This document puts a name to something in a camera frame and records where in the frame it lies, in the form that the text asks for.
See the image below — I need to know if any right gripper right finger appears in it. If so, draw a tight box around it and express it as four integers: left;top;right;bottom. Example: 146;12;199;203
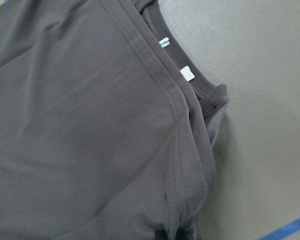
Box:
176;219;198;240

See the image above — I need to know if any dark brown t-shirt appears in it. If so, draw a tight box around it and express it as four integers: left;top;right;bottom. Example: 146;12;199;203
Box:
0;0;229;240

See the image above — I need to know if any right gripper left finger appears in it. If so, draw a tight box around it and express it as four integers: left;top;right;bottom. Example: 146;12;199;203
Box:
154;230;168;240

